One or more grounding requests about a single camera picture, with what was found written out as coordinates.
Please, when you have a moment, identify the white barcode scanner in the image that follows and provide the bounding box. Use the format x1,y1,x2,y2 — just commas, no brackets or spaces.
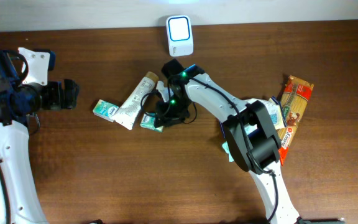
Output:
166,15,194,57

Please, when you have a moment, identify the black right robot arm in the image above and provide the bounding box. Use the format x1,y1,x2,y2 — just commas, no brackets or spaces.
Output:
155,59,304,223

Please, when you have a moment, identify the cream snack bag blue label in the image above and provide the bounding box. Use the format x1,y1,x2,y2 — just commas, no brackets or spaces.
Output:
218,96,287,138

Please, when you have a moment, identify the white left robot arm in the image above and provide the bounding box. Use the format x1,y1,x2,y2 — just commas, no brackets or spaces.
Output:
0,47,80,223

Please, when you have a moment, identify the green tissue pack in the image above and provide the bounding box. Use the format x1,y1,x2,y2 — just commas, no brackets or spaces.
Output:
93,100,119,122
140,113,163,133

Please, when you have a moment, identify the orange red snack bag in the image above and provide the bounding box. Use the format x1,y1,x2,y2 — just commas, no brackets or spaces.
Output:
278,75,314,166

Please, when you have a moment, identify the white tube with gold cap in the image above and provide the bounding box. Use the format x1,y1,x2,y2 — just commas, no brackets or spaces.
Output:
112,72,159,130

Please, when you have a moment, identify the mint green wipes pack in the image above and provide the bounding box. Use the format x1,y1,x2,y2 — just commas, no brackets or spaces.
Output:
222,141,234,162

